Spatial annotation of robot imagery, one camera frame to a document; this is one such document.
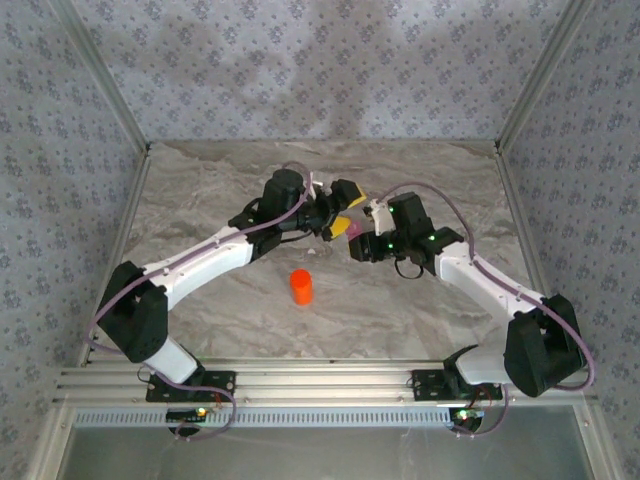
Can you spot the floral fabric backdrop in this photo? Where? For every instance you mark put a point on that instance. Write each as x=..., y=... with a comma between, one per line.
x=320, y=50

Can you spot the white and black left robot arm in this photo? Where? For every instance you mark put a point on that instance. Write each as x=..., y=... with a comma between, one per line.
x=210, y=255

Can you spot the aluminium table side rail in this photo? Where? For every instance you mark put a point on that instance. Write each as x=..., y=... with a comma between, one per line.
x=515, y=200
x=132, y=200

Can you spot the orange pill bottle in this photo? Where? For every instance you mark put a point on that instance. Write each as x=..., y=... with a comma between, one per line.
x=302, y=295

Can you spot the small circuit board with LED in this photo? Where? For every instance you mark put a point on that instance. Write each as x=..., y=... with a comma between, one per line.
x=467, y=415
x=187, y=414

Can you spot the aluminium mounting rail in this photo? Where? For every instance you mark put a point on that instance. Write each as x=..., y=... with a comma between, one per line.
x=320, y=382

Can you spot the grey metal sheet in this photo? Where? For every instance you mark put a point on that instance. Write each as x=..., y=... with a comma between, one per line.
x=320, y=455

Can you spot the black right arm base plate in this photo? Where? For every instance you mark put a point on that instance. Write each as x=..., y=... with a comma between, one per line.
x=430, y=387

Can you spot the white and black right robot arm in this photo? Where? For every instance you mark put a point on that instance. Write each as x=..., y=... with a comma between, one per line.
x=470, y=275

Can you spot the aluminium frame post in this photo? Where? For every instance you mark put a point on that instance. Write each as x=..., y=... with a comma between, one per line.
x=102, y=75
x=544, y=75

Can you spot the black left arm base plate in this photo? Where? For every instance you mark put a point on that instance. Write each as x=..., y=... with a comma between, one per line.
x=220, y=385

